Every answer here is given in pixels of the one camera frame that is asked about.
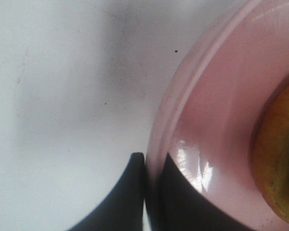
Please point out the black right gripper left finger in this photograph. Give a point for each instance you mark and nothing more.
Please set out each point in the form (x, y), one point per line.
(122, 208)

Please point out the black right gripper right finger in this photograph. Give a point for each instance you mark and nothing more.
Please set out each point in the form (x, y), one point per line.
(174, 205)

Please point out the pink round plate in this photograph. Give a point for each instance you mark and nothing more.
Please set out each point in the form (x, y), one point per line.
(213, 105)

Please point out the burger with lettuce and cheese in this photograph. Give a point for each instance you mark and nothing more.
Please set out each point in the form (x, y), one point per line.
(270, 155)

